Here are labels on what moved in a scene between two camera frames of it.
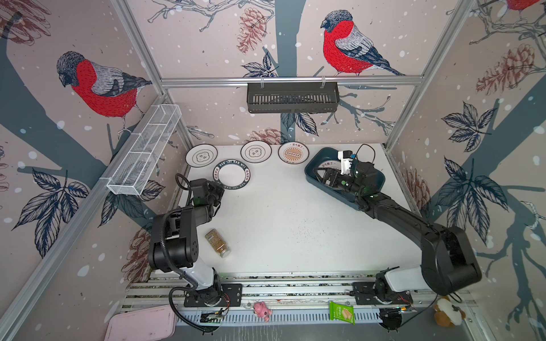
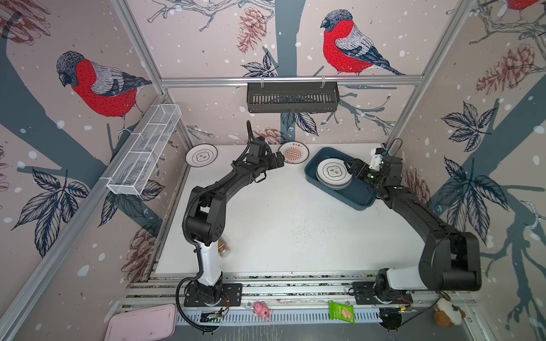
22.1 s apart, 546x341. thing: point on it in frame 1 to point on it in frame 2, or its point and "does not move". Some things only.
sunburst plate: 293,153 does not move
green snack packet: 342,312 does not move
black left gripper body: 215,193 to 263,163
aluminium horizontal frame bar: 289,79 does not move
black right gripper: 330,175 to 360,165
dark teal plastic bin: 311,175 does not move
